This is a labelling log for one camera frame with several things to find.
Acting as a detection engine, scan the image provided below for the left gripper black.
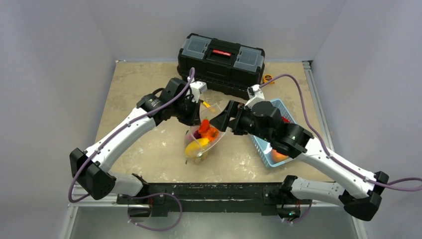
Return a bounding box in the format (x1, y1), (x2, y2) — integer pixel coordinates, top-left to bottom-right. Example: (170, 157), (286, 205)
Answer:
(172, 95), (201, 126)

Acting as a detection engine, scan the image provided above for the clear zip top bag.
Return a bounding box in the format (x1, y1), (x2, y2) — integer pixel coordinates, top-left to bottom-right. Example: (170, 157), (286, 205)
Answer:
(184, 102), (225, 164)

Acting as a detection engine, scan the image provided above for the yellow mango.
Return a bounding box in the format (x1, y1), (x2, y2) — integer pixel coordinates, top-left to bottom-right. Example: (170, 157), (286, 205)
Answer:
(185, 138), (210, 157)

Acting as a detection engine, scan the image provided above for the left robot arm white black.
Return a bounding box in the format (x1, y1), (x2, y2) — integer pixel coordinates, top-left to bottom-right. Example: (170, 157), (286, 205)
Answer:
(69, 77), (207, 204)

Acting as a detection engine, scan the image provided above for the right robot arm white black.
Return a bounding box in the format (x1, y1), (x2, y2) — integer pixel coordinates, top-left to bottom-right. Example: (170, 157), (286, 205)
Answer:
(210, 101), (389, 221)

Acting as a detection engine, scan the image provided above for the light blue plastic basket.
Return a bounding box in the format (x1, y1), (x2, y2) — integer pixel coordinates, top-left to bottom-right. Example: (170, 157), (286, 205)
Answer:
(249, 98), (296, 168)

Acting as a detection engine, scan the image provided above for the black plastic toolbox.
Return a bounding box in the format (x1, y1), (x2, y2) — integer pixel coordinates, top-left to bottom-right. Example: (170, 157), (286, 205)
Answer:
(177, 33), (265, 100)

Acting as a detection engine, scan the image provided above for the red bell pepper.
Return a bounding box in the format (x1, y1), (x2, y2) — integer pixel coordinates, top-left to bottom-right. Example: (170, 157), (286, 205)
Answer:
(282, 117), (291, 123)

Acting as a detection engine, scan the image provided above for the yellow tape measure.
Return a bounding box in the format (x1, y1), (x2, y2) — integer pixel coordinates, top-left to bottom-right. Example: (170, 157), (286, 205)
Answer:
(262, 74), (273, 84)

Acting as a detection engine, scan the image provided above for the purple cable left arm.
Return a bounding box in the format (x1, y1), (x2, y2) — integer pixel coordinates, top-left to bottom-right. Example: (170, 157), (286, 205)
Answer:
(68, 67), (196, 203)

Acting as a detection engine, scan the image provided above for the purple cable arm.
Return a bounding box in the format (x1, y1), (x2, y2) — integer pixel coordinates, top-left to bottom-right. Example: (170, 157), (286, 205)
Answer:
(68, 67), (196, 203)
(258, 74), (422, 193)

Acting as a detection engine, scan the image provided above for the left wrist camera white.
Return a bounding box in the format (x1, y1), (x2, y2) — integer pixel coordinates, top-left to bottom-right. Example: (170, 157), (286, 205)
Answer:
(187, 78), (208, 103)

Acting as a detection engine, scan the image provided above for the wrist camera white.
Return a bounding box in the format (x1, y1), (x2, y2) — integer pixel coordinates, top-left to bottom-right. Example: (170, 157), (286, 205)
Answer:
(245, 84), (265, 109)
(187, 78), (208, 103)

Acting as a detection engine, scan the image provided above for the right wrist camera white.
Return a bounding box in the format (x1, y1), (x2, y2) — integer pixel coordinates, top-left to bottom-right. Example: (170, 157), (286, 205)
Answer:
(245, 84), (265, 109)

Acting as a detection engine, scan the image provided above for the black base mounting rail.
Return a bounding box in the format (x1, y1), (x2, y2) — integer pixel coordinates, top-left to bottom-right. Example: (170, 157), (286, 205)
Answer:
(117, 182), (311, 218)

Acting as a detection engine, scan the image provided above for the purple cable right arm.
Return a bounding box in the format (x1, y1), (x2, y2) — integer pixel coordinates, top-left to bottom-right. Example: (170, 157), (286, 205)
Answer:
(258, 74), (422, 193)

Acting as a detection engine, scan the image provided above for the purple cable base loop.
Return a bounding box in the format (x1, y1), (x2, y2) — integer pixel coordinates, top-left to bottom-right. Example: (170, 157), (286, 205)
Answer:
(127, 192), (183, 232)

